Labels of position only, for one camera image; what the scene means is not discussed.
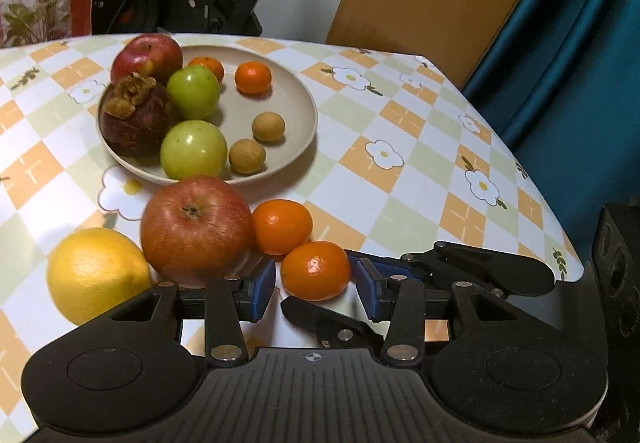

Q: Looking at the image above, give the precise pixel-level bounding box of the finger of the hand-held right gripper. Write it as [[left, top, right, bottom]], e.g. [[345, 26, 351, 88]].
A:
[[345, 241, 557, 300], [280, 296, 389, 349]]

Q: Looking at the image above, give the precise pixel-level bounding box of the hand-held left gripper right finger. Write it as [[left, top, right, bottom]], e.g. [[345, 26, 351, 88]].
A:
[[350, 258, 516, 368]]

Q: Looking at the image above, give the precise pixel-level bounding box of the beige plate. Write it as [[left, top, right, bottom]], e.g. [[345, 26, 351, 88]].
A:
[[97, 44, 319, 185]]

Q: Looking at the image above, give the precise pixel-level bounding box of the purple mangosteen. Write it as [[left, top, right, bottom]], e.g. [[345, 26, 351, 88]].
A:
[[100, 73, 176, 157]]

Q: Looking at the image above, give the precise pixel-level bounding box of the large light red apple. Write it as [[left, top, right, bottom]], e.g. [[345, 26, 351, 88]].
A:
[[140, 176, 255, 281]]

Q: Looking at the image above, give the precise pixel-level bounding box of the yellow lemon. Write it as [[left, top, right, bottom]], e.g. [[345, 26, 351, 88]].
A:
[[46, 228, 153, 326]]

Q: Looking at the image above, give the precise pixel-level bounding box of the teal curtain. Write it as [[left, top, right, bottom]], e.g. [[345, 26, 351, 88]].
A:
[[462, 0, 640, 265]]

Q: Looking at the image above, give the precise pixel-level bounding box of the green round fruit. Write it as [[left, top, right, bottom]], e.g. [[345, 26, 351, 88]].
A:
[[160, 120, 229, 180], [166, 66, 221, 121]]

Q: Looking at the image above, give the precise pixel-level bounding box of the dark red apple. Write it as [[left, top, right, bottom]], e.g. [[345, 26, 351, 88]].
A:
[[111, 34, 184, 86]]

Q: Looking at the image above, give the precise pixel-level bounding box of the brown longan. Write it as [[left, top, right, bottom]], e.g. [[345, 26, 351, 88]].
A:
[[252, 112, 287, 143], [229, 139, 267, 175]]

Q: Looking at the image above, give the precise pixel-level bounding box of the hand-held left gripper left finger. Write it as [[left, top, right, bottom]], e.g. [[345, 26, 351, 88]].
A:
[[110, 258, 277, 368]]

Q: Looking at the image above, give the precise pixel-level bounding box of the orange tangerine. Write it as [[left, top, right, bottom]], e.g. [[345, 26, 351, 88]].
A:
[[251, 200, 314, 257], [189, 56, 225, 84], [235, 62, 273, 95], [280, 241, 352, 302]]

